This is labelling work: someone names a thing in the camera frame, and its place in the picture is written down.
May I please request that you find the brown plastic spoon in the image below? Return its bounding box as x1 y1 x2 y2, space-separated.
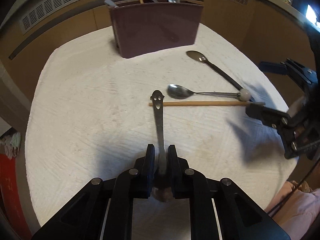
186 50 243 90

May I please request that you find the maroon plastic utensil caddy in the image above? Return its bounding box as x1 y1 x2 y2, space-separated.
109 2 203 59

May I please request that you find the red floor mat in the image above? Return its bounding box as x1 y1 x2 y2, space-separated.
1 154 31 239

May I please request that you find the white textured table cloth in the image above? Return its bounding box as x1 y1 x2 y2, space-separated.
25 25 297 239

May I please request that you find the smiley face metal spoon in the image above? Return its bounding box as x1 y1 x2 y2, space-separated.
150 90 167 176

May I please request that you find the white ball end spoon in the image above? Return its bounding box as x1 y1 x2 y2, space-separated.
167 84 251 101

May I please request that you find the light blue utensil handle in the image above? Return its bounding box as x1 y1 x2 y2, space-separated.
104 0 119 8

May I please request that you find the pink sleeve forearm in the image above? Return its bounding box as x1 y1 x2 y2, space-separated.
265 181 319 239

